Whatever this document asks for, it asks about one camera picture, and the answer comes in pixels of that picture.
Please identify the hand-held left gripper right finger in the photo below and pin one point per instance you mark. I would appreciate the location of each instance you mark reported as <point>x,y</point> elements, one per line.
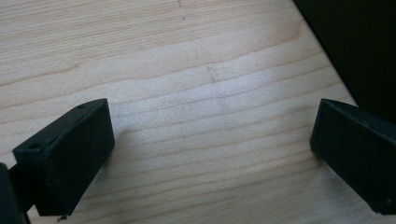
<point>358,149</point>

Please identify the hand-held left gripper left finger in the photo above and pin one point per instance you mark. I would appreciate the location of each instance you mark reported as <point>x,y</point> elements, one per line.
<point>68,161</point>

